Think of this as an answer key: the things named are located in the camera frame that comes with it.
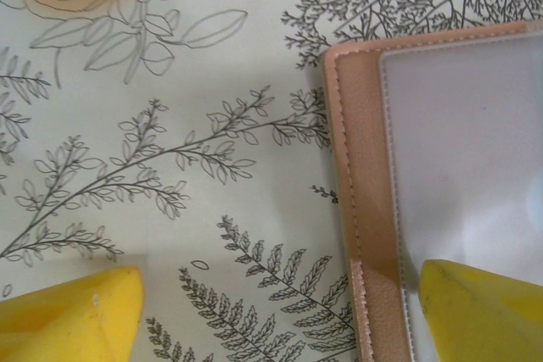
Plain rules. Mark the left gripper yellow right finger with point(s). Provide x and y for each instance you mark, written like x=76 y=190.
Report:
x=488 y=319

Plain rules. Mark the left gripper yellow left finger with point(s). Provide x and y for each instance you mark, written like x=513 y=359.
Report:
x=63 y=328

